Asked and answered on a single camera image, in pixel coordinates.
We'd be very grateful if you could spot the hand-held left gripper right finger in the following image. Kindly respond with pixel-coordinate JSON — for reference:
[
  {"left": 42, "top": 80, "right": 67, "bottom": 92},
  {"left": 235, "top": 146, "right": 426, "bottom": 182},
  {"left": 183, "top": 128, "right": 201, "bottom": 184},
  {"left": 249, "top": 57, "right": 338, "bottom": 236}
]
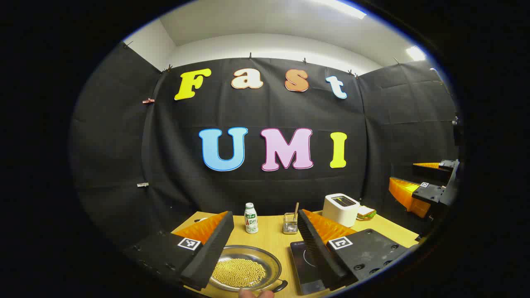
[{"left": 297, "top": 209, "right": 410, "bottom": 291}]

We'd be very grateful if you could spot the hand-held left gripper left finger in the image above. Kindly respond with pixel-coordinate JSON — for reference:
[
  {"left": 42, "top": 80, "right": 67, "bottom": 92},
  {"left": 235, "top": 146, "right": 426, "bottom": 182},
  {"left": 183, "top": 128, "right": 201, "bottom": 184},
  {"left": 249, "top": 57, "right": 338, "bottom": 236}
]
[{"left": 124, "top": 211, "right": 234, "bottom": 291}]

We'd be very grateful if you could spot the black induction cooktop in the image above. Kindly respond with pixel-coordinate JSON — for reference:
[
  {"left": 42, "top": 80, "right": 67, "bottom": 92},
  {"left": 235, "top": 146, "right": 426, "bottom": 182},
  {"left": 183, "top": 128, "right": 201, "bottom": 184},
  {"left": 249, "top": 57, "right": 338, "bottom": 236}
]
[{"left": 290, "top": 241, "right": 328, "bottom": 295}]

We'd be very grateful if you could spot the steel pot with black handles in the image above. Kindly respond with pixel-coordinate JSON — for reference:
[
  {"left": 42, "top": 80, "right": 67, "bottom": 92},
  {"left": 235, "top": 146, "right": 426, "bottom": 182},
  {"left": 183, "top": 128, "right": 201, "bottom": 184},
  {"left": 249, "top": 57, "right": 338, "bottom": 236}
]
[{"left": 209, "top": 245, "right": 288, "bottom": 293}]

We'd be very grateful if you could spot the ceiling light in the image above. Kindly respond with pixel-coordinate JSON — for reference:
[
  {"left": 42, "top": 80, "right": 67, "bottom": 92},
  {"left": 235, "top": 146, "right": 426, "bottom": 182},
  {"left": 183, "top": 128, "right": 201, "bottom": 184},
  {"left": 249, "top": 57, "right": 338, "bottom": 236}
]
[{"left": 406, "top": 46, "right": 427, "bottom": 62}]

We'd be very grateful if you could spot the pile of yellow soybeans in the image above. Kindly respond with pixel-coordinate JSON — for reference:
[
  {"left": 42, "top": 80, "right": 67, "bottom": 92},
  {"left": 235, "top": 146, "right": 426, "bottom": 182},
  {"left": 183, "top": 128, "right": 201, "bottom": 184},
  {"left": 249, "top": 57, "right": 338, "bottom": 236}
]
[{"left": 212, "top": 259, "right": 267, "bottom": 288}]

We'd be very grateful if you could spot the white drink bottle green label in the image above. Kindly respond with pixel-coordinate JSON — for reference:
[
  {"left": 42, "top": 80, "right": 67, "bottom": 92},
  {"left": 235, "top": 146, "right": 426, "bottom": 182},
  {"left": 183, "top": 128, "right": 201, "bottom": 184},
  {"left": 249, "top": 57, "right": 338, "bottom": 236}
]
[{"left": 243, "top": 202, "right": 259, "bottom": 234}]

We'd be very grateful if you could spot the black backdrop cloth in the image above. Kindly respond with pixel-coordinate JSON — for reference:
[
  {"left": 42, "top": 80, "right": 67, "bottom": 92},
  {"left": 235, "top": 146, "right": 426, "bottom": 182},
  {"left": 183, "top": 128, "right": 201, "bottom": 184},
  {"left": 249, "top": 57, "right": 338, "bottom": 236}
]
[{"left": 70, "top": 41, "right": 460, "bottom": 249}]

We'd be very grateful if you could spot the wire utensil holder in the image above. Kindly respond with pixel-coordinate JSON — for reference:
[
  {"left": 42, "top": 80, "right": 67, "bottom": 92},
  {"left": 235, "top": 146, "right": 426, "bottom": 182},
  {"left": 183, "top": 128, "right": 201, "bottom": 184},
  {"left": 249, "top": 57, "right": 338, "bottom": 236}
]
[{"left": 283, "top": 212, "right": 299, "bottom": 235}]

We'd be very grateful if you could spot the white toaster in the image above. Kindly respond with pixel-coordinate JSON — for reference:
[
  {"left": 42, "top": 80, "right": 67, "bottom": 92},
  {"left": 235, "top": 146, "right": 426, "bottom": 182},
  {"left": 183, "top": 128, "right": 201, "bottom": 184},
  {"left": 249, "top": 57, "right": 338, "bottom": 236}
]
[{"left": 322, "top": 193, "right": 361, "bottom": 228}]

